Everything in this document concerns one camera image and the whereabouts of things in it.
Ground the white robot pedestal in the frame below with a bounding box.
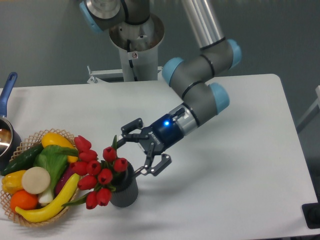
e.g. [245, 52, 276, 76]
[88, 13, 165, 83]

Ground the yellow bell pepper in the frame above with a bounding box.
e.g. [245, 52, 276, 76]
[1, 170, 26, 195]

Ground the blue handled saucepan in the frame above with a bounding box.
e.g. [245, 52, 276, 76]
[0, 72, 21, 171]

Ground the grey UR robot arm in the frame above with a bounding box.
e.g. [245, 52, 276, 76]
[79, 0, 242, 176]

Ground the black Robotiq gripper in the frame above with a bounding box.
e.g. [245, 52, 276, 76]
[116, 113, 184, 177]

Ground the purple eggplant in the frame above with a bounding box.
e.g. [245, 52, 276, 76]
[54, 162, 75, 197]

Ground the green bok choy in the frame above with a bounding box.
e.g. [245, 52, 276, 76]
[33, 145, 68, 206]

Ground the orange fruit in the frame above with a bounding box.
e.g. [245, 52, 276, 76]
[10, 190, 38, 212]

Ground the white frame at right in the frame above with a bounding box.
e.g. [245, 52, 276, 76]
[296, 85, 320, 134]

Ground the green cucumber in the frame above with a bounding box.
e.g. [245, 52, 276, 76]
[0, 144, 44, 176]

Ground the long yellow banana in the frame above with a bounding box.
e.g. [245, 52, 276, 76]
[15, 173, 80, 223]

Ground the dark grey ribbed vase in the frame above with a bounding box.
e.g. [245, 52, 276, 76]
[110, 162, 139, 208]

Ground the beige round disc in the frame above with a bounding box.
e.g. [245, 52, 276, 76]
[21, 166, 51, 195]

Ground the yellow squash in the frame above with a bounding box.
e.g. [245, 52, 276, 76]
[41, 132, 79, 163]

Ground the black box at edge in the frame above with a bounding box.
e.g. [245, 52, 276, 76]
[301, 202, 320, 229]

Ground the red tulip bouquet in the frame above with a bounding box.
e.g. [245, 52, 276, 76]
[63, 135, 129, 210]

